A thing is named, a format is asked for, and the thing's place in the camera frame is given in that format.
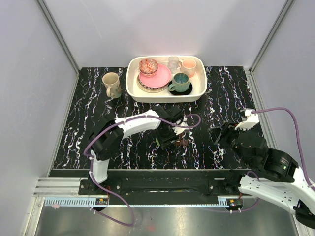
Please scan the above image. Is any left aluminium frame post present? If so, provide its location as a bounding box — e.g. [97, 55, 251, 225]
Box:
[35, 0, 80, 75]

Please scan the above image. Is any right aluminium frame post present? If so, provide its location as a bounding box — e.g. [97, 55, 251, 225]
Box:
[249, 0, 295, 74]

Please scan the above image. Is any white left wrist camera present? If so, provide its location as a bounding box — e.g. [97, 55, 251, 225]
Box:
[172, 117, 190, 135]

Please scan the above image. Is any beige floral mug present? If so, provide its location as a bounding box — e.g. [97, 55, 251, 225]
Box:
[102, 72, 122, 99]

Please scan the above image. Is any teal green mug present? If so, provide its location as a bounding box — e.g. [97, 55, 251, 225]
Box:
[168, 73, 190, 92]

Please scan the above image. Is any black saucer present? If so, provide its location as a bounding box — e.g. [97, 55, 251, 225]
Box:
[167, 82, 193, 96]

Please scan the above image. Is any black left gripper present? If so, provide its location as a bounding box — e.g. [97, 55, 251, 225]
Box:
[154, 124, 180, 150]

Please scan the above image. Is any peach pink mug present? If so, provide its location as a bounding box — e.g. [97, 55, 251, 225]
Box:
[180, 59, 197, 78]

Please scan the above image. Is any brown pill organizer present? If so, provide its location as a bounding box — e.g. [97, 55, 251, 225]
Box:
[174, 133, 189, 146]

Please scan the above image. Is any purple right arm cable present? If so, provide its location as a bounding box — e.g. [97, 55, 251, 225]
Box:
[206, 107, 315, 213]

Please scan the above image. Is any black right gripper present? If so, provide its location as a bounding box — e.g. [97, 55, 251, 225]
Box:
[207, 119, 253, 167]

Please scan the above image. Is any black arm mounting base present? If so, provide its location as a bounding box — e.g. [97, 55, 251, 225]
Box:
[78, 170, 247, 200]

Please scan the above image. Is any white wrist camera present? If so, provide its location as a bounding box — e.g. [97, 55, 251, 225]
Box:
[172, 117, 190, 135]
[235, 108, 259, 131]

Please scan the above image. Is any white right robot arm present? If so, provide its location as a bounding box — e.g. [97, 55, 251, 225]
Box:
[208, 123, 315, 229]

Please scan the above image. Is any aluminium frame post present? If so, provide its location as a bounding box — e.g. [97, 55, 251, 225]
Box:
[35, 0, 80, 75]
[249, 0, 295, 74]

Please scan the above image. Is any pink plate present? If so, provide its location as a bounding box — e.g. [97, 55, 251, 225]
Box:
[139, 64, 172, 89]

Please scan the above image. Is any striped rim plate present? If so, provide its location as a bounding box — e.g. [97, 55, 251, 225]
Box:
[137, 75, 167, 93]

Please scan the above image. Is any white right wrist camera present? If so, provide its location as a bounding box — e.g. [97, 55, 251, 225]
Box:
[235, 108, 259, 131]

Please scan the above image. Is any white rectangular basin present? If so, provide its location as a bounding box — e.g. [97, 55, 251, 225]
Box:
[126, 55, 207, 103]

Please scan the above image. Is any white slotted cable duct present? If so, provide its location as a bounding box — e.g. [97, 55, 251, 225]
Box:
[44, 197, 229, 208]

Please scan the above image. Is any red patterned glass bowl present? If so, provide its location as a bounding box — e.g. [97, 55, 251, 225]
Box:
[138, 58, 159, 76]

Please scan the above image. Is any clear glass cup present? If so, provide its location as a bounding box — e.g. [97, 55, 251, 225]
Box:
[168, 56, 182, 74]

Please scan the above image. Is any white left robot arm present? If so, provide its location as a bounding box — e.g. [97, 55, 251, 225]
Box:
[85, 106, 188, 195]

